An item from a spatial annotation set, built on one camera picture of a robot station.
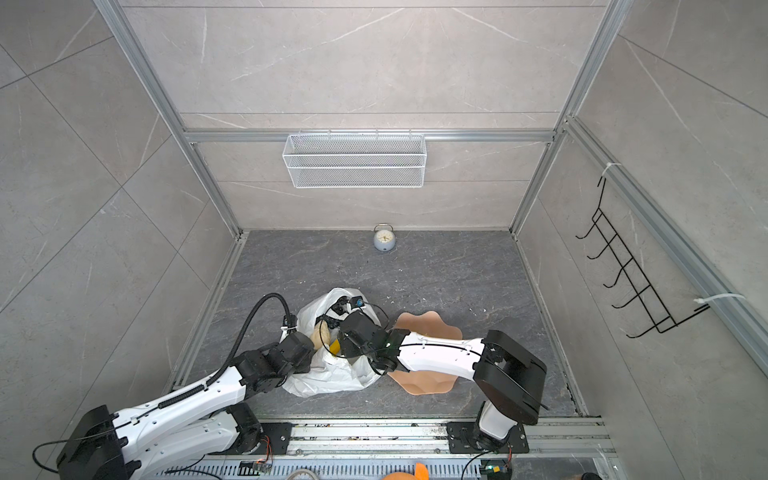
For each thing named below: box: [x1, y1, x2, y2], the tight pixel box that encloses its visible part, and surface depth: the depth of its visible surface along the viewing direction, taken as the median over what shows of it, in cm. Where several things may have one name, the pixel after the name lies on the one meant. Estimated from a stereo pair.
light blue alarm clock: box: [373, 222, 396, 252], surface depth 116 cm
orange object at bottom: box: [384, 463, 429, 480], surface depth 67 cm
